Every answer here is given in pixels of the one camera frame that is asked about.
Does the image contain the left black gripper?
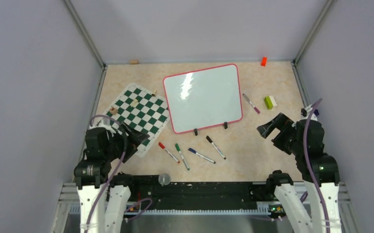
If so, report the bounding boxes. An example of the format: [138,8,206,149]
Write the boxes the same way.
[104,121,150,162]

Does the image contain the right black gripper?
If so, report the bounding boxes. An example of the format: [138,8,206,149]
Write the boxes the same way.
[257,112,304,155]

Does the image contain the pink framed whiteboard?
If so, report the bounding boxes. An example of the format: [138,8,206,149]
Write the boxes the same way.
[163,64,243,133]

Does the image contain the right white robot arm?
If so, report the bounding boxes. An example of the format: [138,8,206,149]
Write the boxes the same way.
[257,110,342,233]

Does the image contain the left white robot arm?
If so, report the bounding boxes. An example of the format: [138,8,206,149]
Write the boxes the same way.
[74,123,149,233]

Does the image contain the black whiteboard stand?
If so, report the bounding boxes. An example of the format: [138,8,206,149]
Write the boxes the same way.
[193,122,228,136]

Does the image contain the green white toy brick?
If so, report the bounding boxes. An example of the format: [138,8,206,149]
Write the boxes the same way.
[264,96,277,110]

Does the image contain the purple marker pen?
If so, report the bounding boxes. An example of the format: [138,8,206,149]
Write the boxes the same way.
[243,93,260,114]

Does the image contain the green white chess mat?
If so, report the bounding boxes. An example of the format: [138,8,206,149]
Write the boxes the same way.
[103,83,170,157]

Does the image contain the red marker pen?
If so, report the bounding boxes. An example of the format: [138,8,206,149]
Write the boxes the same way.
[158,142,180,163]

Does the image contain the green marker pen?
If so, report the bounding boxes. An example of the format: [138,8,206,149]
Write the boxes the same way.
[175,143,190,171]

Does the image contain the orange toy block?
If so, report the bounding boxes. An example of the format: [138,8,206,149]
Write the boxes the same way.
[260,57,268,67]

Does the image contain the black marker pen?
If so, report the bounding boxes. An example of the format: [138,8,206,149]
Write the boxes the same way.
[206,135,227,160]

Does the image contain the small wooden block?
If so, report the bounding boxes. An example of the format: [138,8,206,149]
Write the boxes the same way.
[129,59,140,65]

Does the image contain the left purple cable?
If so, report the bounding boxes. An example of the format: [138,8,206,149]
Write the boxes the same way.
[83,114,154,233]

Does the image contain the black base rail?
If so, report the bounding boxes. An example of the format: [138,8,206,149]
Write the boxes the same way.
[108,174,298,213]

